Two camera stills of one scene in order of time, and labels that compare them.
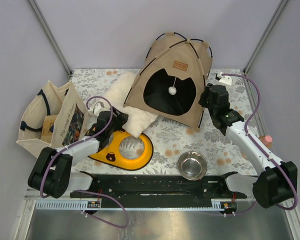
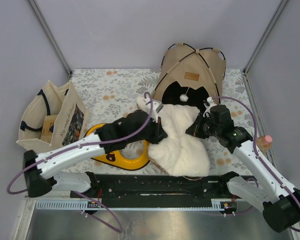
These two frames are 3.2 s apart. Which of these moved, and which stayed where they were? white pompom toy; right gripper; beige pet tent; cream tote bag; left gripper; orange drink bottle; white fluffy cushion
Moved: left gripper; beige pet tent; right gripper; white fluffy cushion; white pompom toy
Stayed: cream tote bag; orange drink bottle
